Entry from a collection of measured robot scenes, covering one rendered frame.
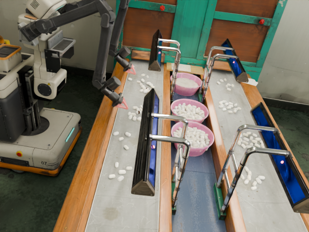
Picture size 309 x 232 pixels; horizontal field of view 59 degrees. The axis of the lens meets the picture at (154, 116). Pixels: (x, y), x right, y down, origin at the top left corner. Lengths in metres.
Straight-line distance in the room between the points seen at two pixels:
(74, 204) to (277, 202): 0.97
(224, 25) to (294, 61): 1.46
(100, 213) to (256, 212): 0.72
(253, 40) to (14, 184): 2.30
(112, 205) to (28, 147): 1.19
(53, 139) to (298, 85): 2.96
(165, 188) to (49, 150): 1.17
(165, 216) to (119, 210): 0.20
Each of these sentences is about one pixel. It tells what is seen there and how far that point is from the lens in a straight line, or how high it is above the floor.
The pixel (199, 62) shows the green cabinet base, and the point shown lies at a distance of 2.59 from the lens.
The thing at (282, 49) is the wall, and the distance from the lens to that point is 3.64.
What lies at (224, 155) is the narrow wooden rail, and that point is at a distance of 1.63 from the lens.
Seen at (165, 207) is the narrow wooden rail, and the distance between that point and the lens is 1.30.
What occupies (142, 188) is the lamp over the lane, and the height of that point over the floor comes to 1.08.
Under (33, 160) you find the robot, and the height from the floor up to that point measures 0.20.
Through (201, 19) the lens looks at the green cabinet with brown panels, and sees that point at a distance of 2.47.
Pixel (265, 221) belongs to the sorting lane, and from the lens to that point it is 1.45.
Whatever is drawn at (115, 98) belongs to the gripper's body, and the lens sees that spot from 1.71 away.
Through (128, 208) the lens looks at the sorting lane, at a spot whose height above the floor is 0.74.
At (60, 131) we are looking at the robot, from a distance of 2.44.
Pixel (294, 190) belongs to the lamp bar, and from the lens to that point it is 1.13.
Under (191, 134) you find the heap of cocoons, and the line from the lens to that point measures 1.75.
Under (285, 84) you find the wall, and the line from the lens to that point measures 3.86.
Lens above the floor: 1.79
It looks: 35 degrees down
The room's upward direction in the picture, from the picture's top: 8 degrees clockwise
